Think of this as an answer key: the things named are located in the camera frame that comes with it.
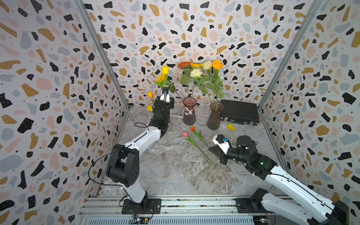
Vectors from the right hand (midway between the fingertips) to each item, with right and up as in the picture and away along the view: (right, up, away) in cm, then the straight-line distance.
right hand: (210, 148), depth 71 cm
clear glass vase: (-25, +12, +32) cm, 42 cm away
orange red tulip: (-4, +3, +32) cm, 32 cm away
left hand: (-24, +31, +9) cm, 41 cm away
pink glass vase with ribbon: (-11, +18, +31) cm, 37 cm away
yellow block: (+22, +9, +38) cm, 45 cm away
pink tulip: (-13, +4, +30) cm, 33 cm away
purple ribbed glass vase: (+7, +15, +27) cm, 32 cm away
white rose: (+10, +32, +21) cm, 40 cm away
